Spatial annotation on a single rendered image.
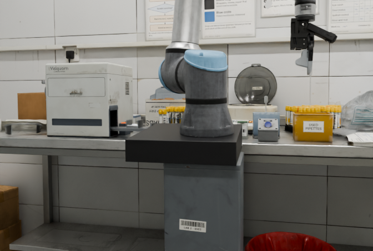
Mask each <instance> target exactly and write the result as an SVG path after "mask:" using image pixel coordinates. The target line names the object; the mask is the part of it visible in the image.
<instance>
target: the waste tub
mask: <svg viewBox="0 0 373 251"><path fill-rule="evenodd" d="M332 130H333V114H331V113H329V112H293V139H294V141H296V142H332Z"/></svg>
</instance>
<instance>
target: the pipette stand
mask: <svg viewBox="0 0 373 251"><path fill-rule="evenodd" d="M258 119H278V129H279V131H278V139H280V113H279V112H253V133H252V136H253V137H254V138H255V139H258Z"/></svg>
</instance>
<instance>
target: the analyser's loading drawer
mask: <svg viewBox="0 0 373 251"><path fill-rule="evenodd" d="M155 124H156V122H154V123H150V127H151V126H153V125H155ZM147 128H148V127H144V126H143V119H141V120H138V121H137V124H132V119H129V120H126V127H113V126H110V131H136V132H141V131H143V130H145V129H147Z"/></svg>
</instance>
